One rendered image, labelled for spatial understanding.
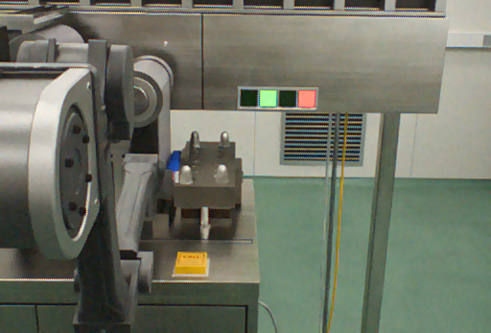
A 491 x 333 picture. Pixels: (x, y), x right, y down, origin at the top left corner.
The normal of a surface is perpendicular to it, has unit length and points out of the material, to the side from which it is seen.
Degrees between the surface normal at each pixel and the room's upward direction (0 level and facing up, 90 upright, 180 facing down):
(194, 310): 90
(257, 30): 90
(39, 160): 64
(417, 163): 90
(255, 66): 90
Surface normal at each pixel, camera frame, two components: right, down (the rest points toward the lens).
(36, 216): 0.06, 0.42
